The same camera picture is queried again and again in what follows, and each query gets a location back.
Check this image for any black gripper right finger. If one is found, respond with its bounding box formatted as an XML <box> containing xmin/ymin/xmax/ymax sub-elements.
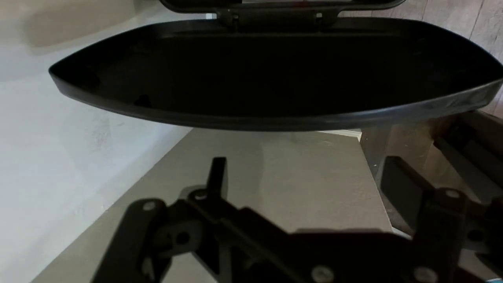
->
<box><xmin>381</xmin><ymin>155</ymin><xmax>503</xmax><ymax>283</ymax></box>

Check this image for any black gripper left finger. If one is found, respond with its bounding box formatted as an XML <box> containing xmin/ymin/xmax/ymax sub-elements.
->
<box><xmin>91</xmin><ymin>155</ymin><xmax>274</xmax><ymax>283</ymax></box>

